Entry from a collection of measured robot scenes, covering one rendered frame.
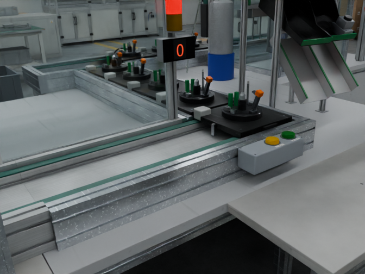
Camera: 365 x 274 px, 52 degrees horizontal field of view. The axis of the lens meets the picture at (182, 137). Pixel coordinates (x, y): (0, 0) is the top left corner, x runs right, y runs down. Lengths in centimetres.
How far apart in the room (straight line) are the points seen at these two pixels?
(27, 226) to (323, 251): 63
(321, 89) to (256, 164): 54
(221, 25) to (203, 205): 137
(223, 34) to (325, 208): 138
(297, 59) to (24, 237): 112
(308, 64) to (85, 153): 89
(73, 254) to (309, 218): 56
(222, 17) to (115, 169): 132
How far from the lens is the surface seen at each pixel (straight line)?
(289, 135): 116
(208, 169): 103
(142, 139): 120
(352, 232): 97
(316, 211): 102
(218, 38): 220
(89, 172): 108
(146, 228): 92
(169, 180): 97
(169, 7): 120
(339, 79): 161
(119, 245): 88
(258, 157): 105
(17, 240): 87
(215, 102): 145
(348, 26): 155
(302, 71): 149
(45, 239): 89
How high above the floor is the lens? 140
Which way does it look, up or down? 22 degrees down
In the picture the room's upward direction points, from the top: 2 degrees counter-clockwise
